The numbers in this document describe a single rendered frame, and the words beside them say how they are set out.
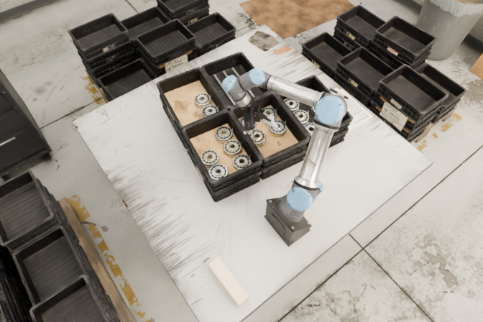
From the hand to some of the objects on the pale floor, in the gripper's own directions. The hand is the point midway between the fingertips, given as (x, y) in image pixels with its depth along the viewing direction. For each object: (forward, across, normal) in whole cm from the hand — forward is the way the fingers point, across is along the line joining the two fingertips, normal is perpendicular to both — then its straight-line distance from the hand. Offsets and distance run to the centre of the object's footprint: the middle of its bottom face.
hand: (265, 132), depth 197 cm
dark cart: (-38, +226, -28) cm, 231 cm away
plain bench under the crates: (+75, +72, -30) cm, 108 cm away
